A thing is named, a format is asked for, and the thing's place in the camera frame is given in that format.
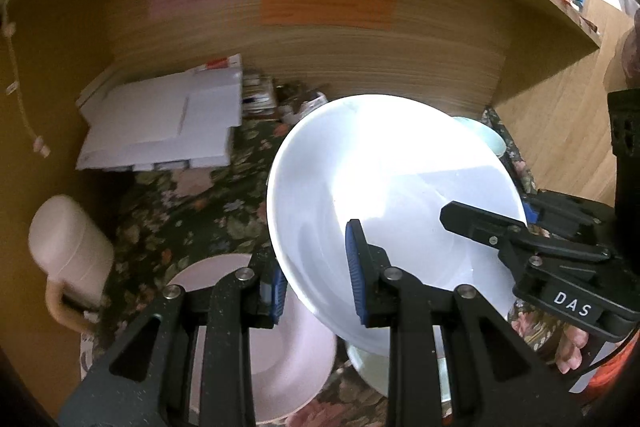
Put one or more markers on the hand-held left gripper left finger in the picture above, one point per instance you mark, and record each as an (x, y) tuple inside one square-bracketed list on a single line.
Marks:
[(277, 302)]

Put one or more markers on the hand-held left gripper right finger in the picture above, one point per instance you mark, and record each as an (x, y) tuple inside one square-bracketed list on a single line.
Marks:
[(356, 277)]

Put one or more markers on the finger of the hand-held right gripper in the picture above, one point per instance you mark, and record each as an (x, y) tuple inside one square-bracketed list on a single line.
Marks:
[(480, 227), (560, 212)]

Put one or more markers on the mint green plate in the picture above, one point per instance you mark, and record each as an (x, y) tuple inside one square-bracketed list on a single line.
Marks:
[(365, 369)]

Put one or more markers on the white plate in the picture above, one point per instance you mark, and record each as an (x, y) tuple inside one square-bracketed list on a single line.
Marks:
[(400, 167)]

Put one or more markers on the person's right forearm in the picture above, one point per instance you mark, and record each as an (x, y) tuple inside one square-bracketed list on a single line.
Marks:
[(617, 372)]

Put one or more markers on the person's right hand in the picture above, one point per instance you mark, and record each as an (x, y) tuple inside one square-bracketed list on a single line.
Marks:
[(570, 349)]

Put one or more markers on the pink plate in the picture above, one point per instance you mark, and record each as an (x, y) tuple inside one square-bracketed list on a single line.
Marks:
[(300, 357)]

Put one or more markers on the dark floral tablecloth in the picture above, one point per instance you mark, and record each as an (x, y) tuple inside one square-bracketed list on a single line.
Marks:
[(210, 217)]

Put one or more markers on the brown jar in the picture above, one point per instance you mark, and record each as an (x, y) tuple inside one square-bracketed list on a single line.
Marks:
[(302, 99)]

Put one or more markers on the white folded cardboard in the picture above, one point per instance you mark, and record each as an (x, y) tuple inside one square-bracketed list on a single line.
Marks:
[(165, 122)]

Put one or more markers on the orange paper note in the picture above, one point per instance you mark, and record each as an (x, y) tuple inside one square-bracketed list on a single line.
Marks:
[(325, 7)]

